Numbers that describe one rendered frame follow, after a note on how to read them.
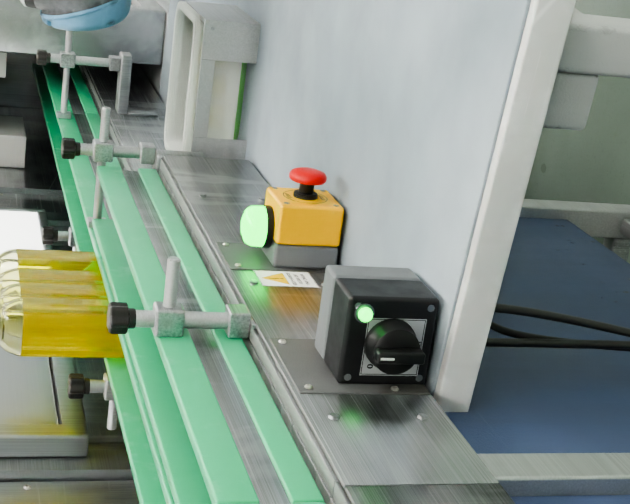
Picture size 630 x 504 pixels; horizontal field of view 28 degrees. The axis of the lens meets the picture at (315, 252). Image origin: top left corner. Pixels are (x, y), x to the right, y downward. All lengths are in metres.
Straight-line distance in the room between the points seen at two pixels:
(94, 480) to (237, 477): 0.61
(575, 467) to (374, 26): 0.51
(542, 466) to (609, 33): 0.34
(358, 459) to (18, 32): 1.73
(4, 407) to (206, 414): 0.62
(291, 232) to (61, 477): 0.43
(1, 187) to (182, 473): 1.56
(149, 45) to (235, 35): 0.83
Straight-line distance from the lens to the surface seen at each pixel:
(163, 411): 1.19
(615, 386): 1.22
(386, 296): 1.04
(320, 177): 1.31
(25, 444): 1.53
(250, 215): 1.31
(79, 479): 1.53
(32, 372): 1.70
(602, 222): 1.80
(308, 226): 1.31
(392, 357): 1.02
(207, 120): 1.77
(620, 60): 1.04
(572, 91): 1.04
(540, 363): 1.24
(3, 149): 2.71
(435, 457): 0.96
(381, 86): 1.24
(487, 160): 0.99
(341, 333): 1.05
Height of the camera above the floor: 1.15
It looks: 16 degrees down
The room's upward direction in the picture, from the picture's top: 88 degrees counter-clockwise
